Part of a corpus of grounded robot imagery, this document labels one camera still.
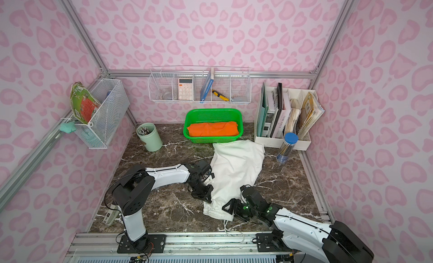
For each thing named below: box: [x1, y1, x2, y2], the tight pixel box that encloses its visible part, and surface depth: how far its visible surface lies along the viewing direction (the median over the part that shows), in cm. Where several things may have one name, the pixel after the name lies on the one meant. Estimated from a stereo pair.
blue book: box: [199, 67, 215, 104], surface depth 90 cm
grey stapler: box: [102, 203, 122, 226], surface depth 80 cm
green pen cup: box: [135, 122, 163, 153], surface depth 100 cm
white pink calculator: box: [178, 77, 194, 101], surface depth 97 cm
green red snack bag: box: [69, 81, 101, 125], surface depth 75 cm
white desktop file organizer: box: [253, 85, 318, 151], surface depth 100 cm
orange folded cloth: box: [187, 121, 240, 137], surface depth 109 cm
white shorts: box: [202, 139, 265, 222], surface depth 95 cm
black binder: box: [270, 82, 283, 138], surface depth 95 cm
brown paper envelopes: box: [297, 91, 326, 138], surface depth 97 cm
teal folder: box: [256, 81, 269, 138], surface depth 94 cm
